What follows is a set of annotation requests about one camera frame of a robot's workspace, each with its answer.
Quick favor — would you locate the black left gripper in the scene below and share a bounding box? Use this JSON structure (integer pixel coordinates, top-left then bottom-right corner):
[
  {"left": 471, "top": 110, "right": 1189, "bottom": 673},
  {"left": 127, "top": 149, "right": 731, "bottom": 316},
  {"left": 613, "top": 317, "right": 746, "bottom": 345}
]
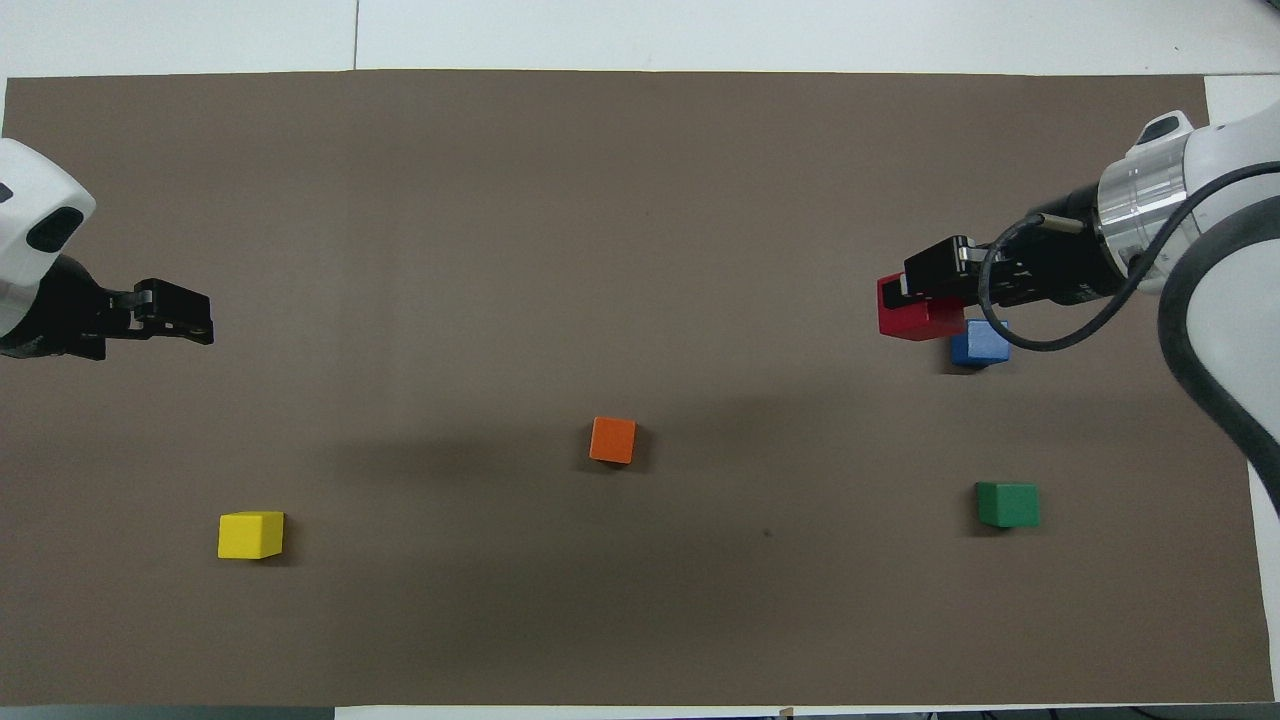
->
[{"left": 0, "top": 254, "right": 216, "bottom": 363}]

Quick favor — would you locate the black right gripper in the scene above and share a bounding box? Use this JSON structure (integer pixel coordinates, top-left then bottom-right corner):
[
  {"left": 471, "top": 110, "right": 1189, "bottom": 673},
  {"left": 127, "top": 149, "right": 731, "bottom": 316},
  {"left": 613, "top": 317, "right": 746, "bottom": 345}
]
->
[{"left": 896, "top": 184, "right": 1133, "bottom": 309}]

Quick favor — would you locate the red wooden cube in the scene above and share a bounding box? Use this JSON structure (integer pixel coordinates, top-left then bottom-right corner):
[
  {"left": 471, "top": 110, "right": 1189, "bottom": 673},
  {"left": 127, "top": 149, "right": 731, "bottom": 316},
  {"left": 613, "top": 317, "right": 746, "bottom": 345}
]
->
[{"left": 877, "top": 272, "right": 969, "bottom": 343}]

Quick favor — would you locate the blue wooden cube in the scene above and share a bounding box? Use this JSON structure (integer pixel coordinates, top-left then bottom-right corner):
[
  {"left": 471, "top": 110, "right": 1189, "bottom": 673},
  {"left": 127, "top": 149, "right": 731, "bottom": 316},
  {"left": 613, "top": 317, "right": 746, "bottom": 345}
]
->
[{"left": 949, "top": 319, "right": 1011, "bottom": 369}]

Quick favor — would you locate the yellow wooden cube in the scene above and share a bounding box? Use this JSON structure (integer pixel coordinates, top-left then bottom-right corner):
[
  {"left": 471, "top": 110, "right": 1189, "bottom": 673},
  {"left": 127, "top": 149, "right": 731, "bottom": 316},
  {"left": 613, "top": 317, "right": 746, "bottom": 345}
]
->
[{"left": 217, "top": 511, "right": 285, "bottom": 561}]

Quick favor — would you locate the green wooden cube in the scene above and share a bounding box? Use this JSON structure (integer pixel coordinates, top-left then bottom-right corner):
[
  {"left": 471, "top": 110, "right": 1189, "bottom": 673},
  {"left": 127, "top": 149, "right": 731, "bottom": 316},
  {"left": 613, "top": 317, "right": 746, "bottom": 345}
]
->
[{"left": 976, "top": 482, "right": 1041, "bottom": 529}]

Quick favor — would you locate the brown table mat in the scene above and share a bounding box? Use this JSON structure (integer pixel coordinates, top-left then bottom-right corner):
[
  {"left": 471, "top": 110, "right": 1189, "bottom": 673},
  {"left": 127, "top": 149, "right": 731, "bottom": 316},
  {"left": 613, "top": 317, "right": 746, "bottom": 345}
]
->
[{"left": 0, "top": 69, "right": 1276, "bottom": 709}]

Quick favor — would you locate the orange wooden cube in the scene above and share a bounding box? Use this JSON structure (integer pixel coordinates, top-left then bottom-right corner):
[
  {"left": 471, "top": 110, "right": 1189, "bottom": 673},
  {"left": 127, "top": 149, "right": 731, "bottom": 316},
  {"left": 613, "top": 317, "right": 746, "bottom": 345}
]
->
[{"left": 589, "top": 416, "right": 637, "bottom": 466}]

